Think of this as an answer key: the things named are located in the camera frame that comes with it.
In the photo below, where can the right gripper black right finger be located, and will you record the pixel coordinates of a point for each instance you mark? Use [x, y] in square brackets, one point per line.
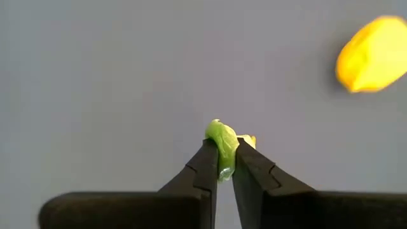
[302, 210]

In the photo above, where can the yellow blocky toy fruit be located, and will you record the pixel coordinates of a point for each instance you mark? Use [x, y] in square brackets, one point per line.
[372, 57]

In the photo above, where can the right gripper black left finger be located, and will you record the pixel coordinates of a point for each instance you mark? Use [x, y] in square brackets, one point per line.
[159, 210]

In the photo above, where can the green round toy vegetable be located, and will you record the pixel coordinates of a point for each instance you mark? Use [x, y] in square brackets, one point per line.
[224, 143]

